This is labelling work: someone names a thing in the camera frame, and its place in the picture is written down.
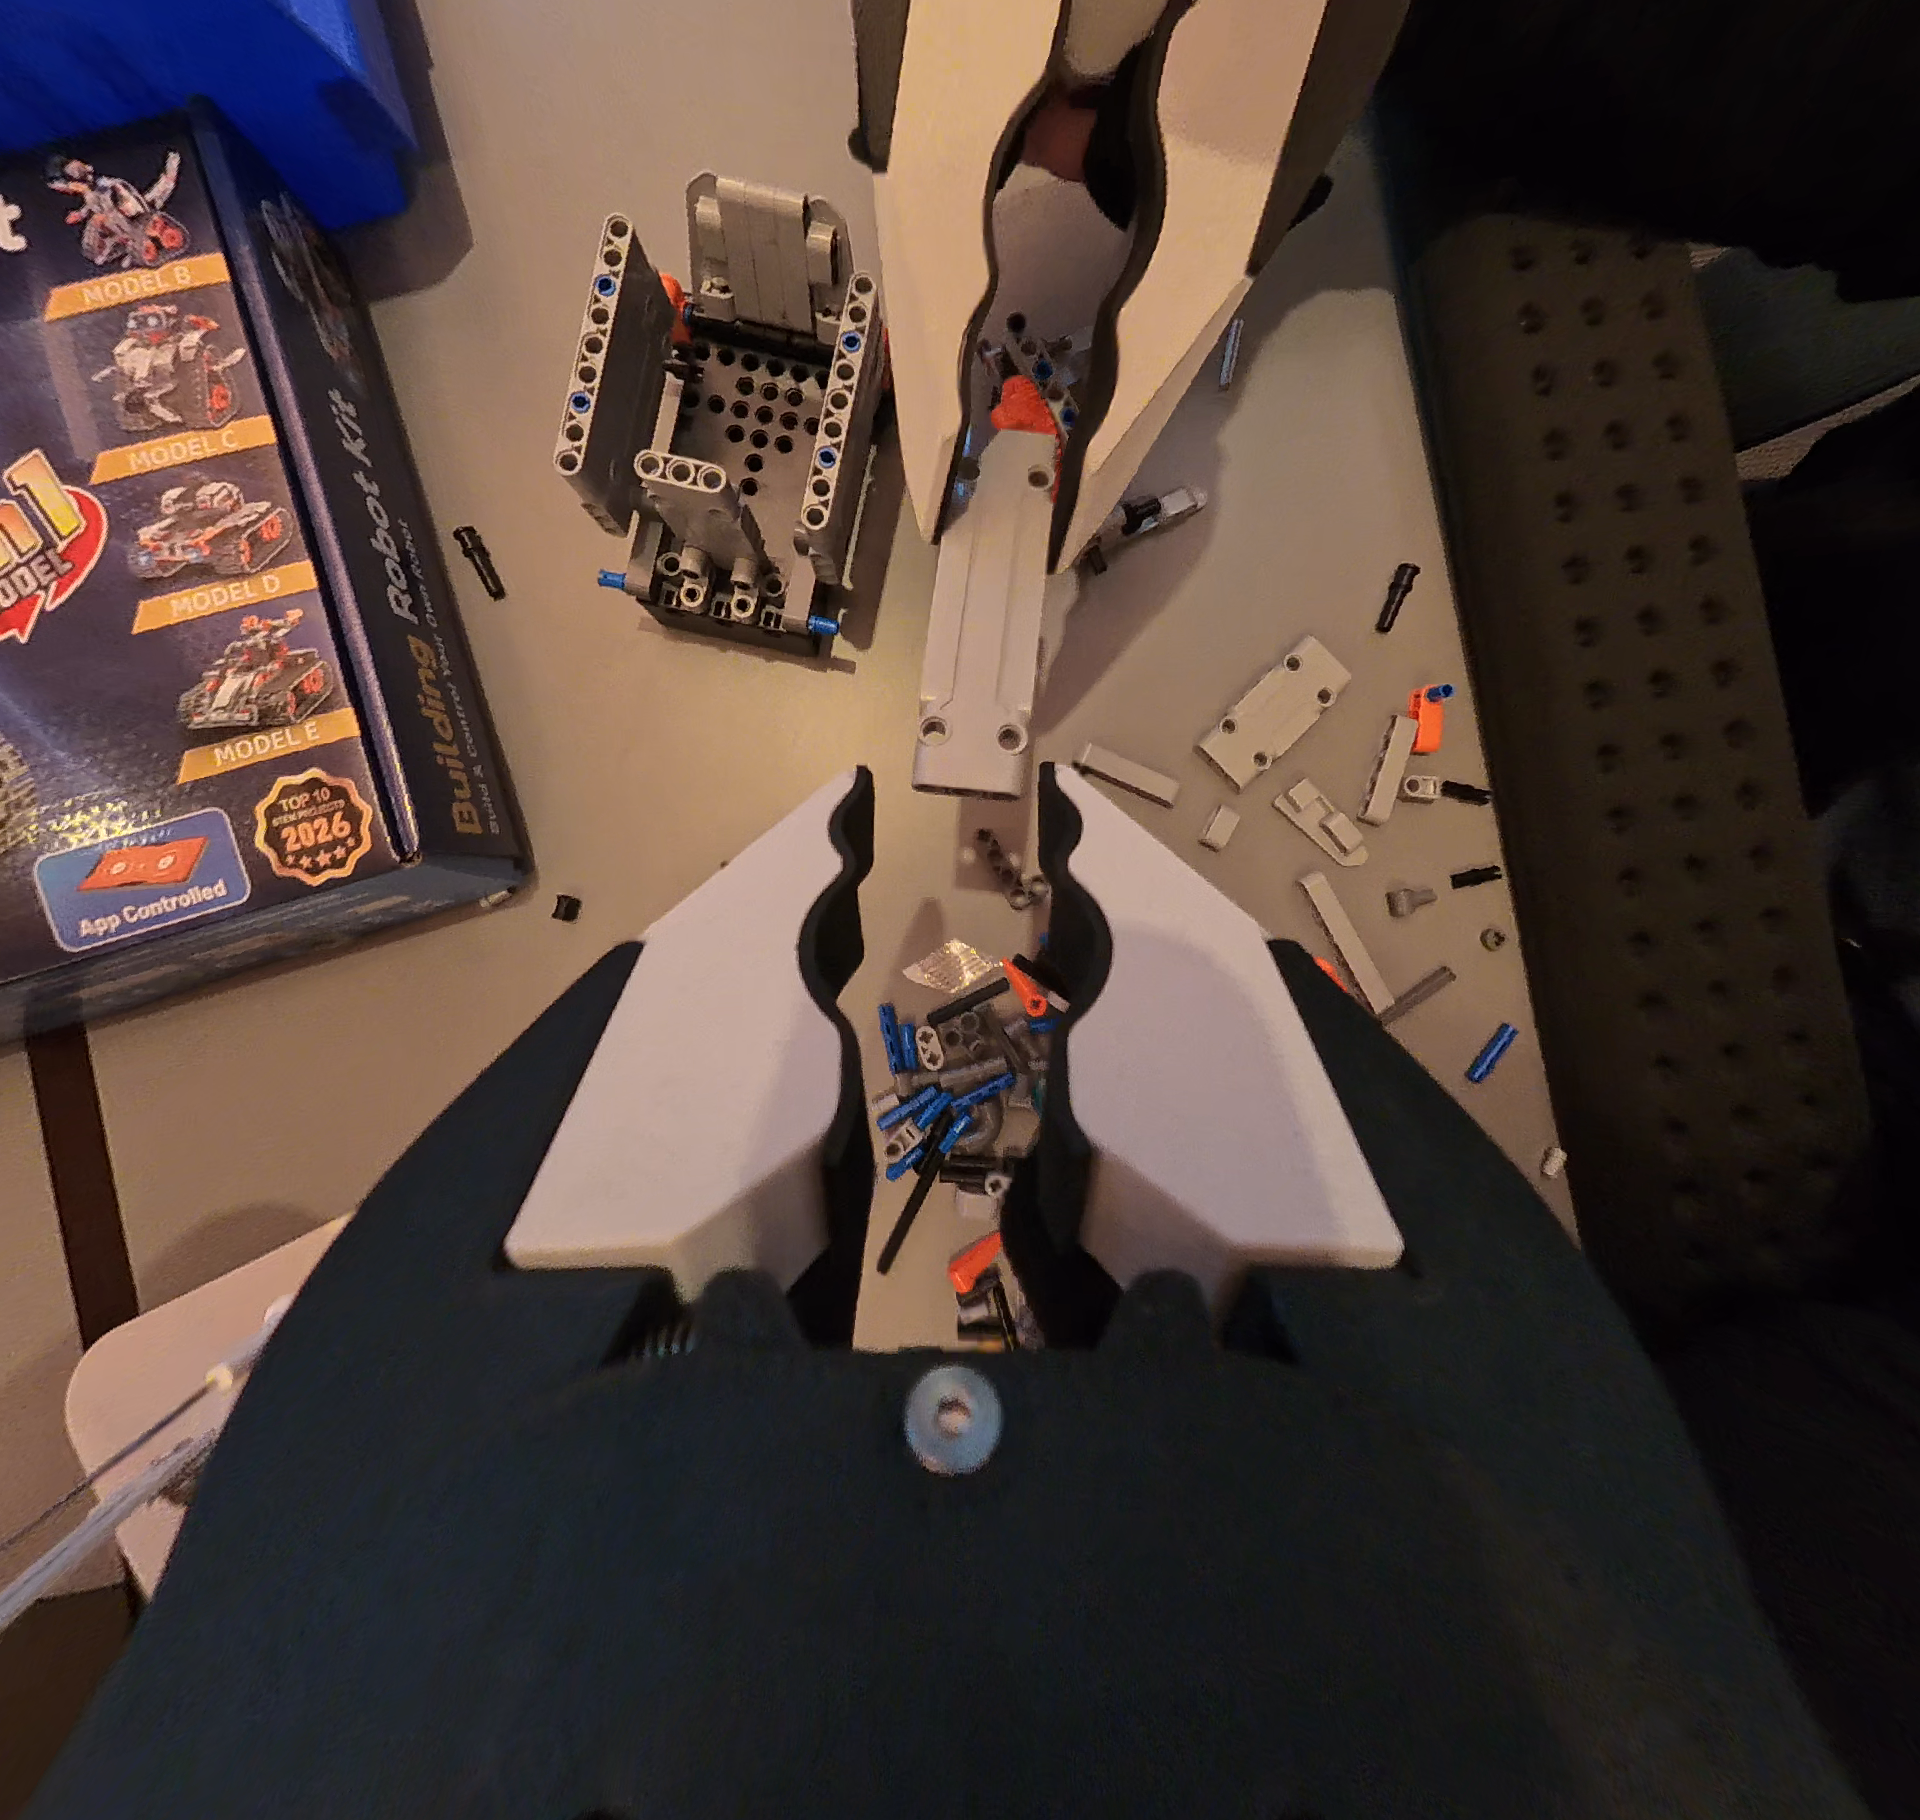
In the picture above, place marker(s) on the grey building kit robot assembly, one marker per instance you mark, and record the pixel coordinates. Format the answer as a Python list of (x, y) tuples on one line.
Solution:
[(738, 410)]

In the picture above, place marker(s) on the blue plastic bin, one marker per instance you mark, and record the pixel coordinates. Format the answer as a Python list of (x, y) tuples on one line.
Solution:
[(209, 21)]

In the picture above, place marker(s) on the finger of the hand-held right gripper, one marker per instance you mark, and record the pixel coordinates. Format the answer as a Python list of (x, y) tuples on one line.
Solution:
[(1218, 231), (962, 140)]

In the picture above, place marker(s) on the black connector pin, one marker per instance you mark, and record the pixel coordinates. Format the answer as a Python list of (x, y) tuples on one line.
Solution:
[(482, 562)]

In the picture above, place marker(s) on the long light grey building block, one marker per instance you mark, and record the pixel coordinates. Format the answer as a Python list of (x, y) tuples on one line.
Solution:
[(985, 650)]

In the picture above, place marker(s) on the white booklet stand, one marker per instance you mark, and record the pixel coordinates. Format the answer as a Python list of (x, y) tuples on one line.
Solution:
[(164, 1400)]

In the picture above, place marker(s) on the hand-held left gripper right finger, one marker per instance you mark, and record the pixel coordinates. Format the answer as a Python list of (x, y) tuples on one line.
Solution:
[(1231, 1102)]

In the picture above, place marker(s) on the person's right forearm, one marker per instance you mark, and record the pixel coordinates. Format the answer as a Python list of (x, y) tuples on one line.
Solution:
[(1682, 52)]

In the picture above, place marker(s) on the black perforated mat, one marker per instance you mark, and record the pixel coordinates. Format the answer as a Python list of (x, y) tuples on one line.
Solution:
[(1619, 741)]

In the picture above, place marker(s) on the pile of small building pieces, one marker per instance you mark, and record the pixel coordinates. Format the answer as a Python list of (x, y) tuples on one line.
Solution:
[(1278, 710)]

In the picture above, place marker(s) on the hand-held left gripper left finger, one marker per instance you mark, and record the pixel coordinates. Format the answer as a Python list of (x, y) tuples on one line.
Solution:
[(675, 1102)]

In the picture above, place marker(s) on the blue robot kit box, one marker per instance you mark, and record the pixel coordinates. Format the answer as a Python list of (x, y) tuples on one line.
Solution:
[(209, 590)]

